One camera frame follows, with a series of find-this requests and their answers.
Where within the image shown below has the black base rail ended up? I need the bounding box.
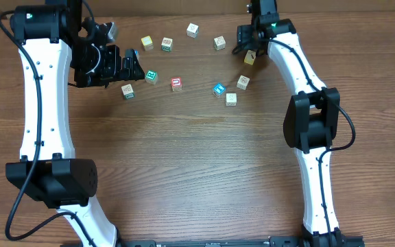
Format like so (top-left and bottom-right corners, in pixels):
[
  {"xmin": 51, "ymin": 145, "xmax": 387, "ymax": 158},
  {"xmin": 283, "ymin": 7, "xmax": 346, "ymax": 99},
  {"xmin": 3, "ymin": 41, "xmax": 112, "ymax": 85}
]
[{"xmin": 115, "ymin": 235, "xmax": 366, "ymax": 247}]

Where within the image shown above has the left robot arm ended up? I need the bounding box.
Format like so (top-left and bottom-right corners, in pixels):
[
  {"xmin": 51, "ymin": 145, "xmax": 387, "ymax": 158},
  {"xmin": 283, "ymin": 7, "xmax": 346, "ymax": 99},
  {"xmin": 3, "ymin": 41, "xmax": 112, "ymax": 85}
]
[{"xmin": 3, "ymin": 0, "xmax": 145, "ymax": 246}]

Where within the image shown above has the white block yellow side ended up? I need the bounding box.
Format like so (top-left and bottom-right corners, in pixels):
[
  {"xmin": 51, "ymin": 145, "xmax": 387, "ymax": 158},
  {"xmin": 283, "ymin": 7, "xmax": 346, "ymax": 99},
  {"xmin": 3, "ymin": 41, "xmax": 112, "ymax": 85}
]
[{"xmin": 226, "ymin": 93, "xmax": 237, "ymax": 106}]

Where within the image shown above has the white picture block dark side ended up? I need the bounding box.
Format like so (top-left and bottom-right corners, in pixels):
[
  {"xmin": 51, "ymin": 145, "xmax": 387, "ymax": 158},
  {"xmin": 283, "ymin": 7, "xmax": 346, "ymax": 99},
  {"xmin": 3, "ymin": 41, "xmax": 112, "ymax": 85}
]
[{"xmin": 237, "ymin": 75, "xmax": 250, "ymax": 90}]

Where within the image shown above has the yellow top block left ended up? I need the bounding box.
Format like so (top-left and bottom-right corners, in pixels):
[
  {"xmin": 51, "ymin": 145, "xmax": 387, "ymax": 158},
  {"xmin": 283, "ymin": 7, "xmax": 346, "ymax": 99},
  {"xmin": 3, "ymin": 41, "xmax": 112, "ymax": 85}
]
[{"xmin": 141, "ymin": 36, "xmax": 154, "ymax": 51}]

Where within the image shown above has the blue letter T block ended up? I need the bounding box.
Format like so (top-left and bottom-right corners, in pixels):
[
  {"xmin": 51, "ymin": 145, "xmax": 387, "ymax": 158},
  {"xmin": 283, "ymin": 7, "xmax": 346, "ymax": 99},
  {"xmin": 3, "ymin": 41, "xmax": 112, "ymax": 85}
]
[{"xmin": 213, "ymin": 83, "xmax": 226, "ymax": 97}]

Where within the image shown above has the white block top centre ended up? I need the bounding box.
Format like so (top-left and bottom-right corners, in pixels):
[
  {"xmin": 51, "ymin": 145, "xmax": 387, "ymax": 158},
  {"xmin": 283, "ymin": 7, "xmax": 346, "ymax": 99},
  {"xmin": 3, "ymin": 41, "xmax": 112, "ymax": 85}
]
[{"xmin": 187, "ymin": 23, "xmax": 199, "ymax": 38}]

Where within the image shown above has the yellow side picture block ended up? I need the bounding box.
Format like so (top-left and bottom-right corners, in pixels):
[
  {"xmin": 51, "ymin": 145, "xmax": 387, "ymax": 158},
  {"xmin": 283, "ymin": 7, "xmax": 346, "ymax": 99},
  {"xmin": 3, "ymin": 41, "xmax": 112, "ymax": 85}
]
[{"xmin": 244, "ymin": 50, "xmax": 256, "ymax": 65}]

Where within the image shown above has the blue letter block far left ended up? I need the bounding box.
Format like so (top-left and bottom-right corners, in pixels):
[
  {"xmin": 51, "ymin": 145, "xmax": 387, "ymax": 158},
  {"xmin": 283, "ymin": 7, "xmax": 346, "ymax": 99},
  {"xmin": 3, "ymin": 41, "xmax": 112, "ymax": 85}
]
[{"xmin": 134, "ymin": 50, "xmax": 140, "ymax": 60}]

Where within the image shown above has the red letter U block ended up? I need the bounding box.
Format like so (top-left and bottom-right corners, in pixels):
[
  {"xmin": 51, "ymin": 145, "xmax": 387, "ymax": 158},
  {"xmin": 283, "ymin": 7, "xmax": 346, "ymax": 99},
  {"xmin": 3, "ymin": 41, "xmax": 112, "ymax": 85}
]
[{"xmin": 171, "ymin": 77, "xmax": 182, "ymax": 91}]

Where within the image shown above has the green letter R block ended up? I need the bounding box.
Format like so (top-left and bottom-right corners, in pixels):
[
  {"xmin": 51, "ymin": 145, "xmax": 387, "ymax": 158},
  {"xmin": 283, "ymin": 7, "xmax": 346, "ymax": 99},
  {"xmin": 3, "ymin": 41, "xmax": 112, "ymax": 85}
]
[{"xmin": 145, "ymin": 70, "xmax": 158, "ymax": 84}]

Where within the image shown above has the wooden block green letter side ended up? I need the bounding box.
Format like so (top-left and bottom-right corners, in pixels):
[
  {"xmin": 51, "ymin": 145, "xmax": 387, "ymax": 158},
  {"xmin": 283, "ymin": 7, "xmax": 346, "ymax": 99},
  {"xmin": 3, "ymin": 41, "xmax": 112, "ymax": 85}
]
[{"xmin": 161, "ymin": 37, "xmax": 173, "ymax": 52}]

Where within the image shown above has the white grapes picture block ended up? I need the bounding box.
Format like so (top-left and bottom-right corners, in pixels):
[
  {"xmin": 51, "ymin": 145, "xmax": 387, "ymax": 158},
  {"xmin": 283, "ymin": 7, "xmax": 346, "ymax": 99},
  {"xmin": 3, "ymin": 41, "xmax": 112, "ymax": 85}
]
[{"xmin": 121, "ymin": 84, "xmax": 135, "ymax": 99}]

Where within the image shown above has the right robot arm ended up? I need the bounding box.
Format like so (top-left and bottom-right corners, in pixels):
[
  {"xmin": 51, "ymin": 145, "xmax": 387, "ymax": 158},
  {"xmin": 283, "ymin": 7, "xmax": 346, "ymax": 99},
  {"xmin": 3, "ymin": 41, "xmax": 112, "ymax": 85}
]
[{"xmin": 232, "ymin": 0, "xmax": 345, "ymax": 246}]

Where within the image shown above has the white picture block centre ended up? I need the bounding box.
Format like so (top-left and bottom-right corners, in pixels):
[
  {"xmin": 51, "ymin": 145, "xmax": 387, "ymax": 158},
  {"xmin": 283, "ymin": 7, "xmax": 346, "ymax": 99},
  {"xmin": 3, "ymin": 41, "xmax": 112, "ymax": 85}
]
[{"xmin": 213, "ymin": 36, "xmax": 226, "ymax": 51}]

